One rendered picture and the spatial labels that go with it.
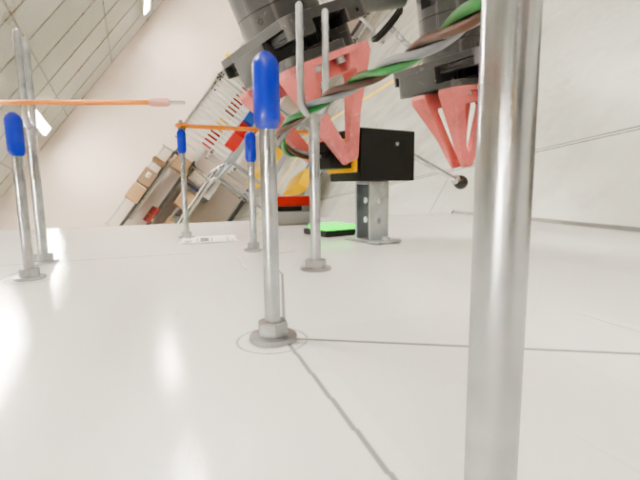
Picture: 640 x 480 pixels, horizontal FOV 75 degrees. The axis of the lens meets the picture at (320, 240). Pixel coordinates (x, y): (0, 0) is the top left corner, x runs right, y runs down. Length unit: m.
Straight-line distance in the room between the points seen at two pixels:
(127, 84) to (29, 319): 8.60
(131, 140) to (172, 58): 1.75
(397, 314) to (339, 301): 0.03
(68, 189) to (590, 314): 8.34
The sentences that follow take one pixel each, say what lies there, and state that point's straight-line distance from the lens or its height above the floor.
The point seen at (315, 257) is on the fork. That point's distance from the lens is 0.24.
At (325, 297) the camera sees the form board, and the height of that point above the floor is 1.15.
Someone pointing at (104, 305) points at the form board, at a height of 1.22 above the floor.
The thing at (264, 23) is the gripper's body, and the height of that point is 1.24.
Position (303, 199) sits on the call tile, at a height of 1.10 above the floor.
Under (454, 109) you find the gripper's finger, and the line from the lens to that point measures 0.41.
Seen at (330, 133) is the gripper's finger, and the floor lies 1.17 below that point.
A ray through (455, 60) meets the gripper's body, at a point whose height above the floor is 1.11.
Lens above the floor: 1.23
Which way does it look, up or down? 20 degrees down
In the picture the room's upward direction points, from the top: 55 degrees counter-clockwise
